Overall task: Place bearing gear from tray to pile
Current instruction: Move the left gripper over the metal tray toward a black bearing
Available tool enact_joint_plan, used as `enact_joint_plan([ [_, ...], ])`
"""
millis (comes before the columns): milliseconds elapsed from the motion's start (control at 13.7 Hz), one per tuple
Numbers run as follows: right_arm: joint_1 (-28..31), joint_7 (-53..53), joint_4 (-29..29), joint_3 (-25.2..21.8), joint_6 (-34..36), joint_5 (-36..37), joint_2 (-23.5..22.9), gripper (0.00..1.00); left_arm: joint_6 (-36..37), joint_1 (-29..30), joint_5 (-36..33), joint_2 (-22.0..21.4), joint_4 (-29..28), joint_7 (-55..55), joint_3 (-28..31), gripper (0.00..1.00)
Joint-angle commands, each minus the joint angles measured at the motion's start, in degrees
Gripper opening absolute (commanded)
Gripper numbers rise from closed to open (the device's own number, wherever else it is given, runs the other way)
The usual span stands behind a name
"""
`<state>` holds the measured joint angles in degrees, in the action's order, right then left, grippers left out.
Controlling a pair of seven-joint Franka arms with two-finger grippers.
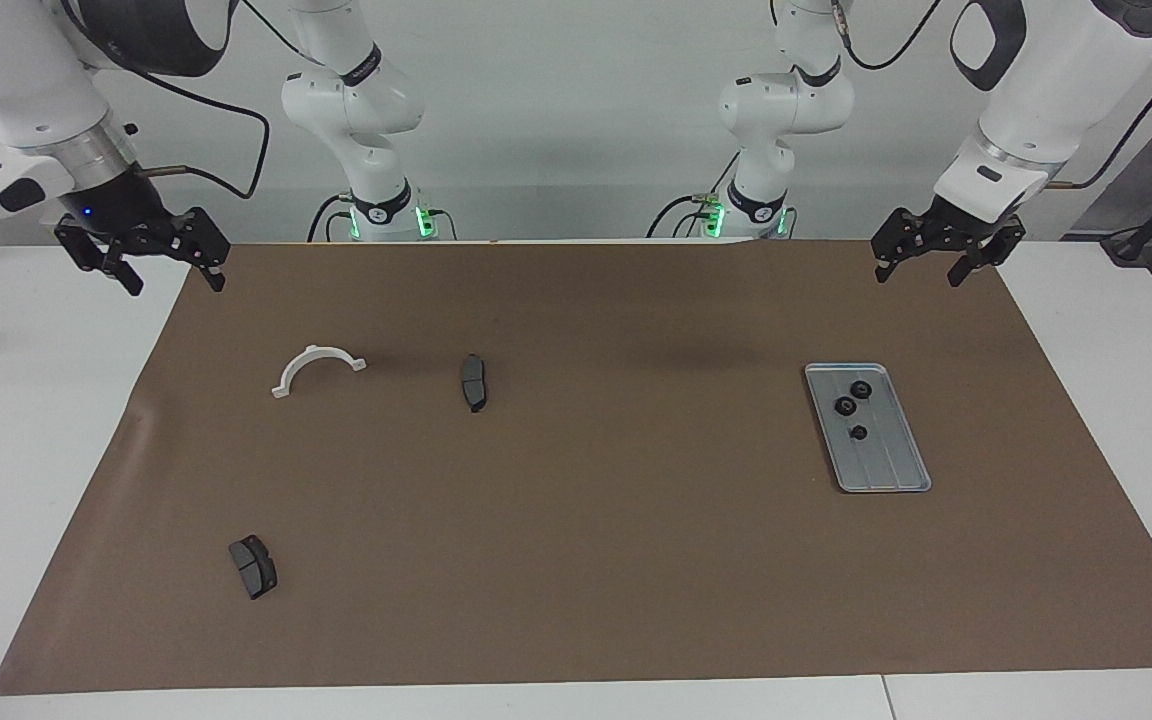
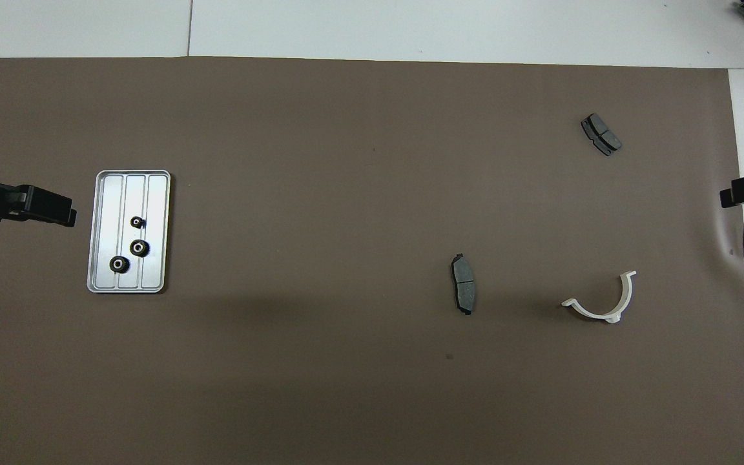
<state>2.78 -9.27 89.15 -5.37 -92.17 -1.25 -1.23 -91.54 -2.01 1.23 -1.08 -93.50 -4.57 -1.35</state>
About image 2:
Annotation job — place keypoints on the small black bearing gear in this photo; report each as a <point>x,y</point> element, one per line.
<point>137,222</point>

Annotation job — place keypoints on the silver metal tray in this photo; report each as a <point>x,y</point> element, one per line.
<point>155,226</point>

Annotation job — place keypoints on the short grey brake pad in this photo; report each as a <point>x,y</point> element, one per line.
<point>601,134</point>

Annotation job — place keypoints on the long grey brake pad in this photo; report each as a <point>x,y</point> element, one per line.
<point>463,284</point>

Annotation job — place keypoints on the brown paper table mat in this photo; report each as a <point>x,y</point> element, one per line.
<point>346,194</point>

